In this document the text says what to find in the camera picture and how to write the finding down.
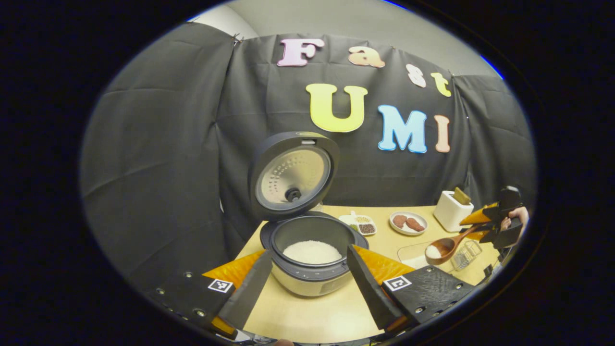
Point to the white chopstick holder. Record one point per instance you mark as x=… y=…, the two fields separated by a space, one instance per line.
x=449 y=214

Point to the brown meat piece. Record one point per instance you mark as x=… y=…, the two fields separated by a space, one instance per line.
x=399 y=221
x=415 y=225

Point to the small clear glass container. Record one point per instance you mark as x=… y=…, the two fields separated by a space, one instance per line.
x=467 y=259

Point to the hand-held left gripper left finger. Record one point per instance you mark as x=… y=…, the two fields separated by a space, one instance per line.
x=250 y=293

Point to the white rice pile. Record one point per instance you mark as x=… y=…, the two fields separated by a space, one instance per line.
x=312 y=252

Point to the white rice tray clear lid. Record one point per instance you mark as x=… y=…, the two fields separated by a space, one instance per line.
x=415 y=262

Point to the brown wooden spoon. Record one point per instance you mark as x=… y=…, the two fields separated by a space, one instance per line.
x=450 y=242

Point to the round white plate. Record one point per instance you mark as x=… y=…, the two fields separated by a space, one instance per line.
x=408 y=232

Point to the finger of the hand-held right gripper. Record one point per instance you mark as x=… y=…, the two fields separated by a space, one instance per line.
x=504 y=235
x=480 y=215

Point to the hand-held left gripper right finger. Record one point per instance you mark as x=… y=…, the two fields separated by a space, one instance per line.
x=370 y=293

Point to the white divided grain dish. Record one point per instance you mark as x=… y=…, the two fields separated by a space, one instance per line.
x=367 y=228

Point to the dark grey rice cooker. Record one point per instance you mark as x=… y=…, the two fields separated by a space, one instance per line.
x=312 y=279

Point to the black backdrop cloth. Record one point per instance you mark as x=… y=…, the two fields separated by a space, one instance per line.
x=158 y=158

